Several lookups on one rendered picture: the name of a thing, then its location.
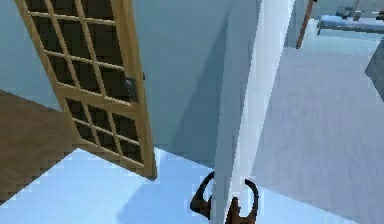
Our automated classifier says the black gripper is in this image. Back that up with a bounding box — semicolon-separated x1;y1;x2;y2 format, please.
189;171;260;224

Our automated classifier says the wooden glass pane door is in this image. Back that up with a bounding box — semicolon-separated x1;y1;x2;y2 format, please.
13;0;158;181

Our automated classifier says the brown wooden door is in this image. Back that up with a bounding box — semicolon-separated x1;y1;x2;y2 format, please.
295;0;318;50

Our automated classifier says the blue bed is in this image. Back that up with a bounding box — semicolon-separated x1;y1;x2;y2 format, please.
315;5;384;36

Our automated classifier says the dark grey door handle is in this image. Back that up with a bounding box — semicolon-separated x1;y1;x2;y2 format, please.
123;76;139;103

